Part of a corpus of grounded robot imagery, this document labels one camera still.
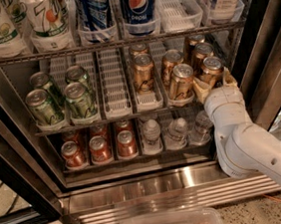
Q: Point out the blue pepsi bottle left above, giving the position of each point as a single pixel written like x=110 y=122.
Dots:
x=96 y=19

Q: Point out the red can front right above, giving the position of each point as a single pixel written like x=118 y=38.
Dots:
x=126 y=144

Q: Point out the stainless steel fridge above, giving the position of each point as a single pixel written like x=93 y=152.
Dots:
x=31 y=163

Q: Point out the water bottle middle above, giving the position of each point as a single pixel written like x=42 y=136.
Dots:
x=176 y=134

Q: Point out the empty white shelf tray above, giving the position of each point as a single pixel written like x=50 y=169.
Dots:
x=116 y=96

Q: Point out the water bottle right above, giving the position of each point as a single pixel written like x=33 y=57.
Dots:
x=200 y=133

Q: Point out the green can front left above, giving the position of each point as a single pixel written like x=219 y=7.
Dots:
x=43 y=108

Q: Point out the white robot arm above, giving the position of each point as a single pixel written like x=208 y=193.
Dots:
x=242 y=146

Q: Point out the green can front right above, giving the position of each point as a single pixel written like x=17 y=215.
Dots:
x=80 y=101

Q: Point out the water bottle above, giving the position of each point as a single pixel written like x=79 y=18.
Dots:
x=200 y=133
x=176 y=134
x=151 y=137

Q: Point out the green can back left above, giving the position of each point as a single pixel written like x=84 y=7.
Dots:
x=44 y=81

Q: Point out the red can front left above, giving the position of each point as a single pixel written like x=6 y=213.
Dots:
x=73 y=155

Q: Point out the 7up bottle right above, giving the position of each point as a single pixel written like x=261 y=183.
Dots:
x=46 y=17

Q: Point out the green can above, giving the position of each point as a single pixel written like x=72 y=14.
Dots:
x=80 y=101
x=44 y=81
x=79 y=74
x=43 y=108

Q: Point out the blue pepsi bottle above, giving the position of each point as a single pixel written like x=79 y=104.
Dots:
x=138 y=16
x=96 y=19

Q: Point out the red can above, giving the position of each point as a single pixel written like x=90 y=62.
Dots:
x=100 y=151
x=126 y=144
x=73 y=155

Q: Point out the water bottle left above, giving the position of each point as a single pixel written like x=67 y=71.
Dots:
x=151 y=137

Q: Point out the blue pepsi bottle right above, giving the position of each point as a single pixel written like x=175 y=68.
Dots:
x=138 y=16

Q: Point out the red can front middle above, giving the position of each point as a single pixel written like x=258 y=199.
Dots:
x=100 y=151

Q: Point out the green can back right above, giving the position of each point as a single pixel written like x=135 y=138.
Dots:
x=79 y=74

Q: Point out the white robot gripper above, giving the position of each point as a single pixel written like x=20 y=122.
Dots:
x=223 y=97

